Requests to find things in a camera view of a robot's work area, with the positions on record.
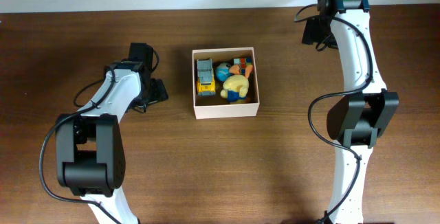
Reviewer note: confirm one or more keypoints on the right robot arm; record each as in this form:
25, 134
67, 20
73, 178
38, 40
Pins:
365, 106

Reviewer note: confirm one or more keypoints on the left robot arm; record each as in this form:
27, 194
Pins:
89, 151

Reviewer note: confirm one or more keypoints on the blue toy ball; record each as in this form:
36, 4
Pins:
222, 72

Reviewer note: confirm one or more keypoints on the beige cardboard box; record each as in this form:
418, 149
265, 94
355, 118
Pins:
216, 106

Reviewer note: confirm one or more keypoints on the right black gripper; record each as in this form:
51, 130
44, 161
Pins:
310, 33

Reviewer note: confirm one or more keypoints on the yellow plush bear toy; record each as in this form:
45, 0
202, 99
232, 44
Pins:
235, 88

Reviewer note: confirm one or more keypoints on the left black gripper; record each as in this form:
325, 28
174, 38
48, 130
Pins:
159, 94

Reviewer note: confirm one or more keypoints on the yellow grey toy truck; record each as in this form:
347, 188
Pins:
206, 85

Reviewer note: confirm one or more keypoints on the multicoloured puzzle cube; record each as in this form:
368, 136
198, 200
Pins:
243, 66

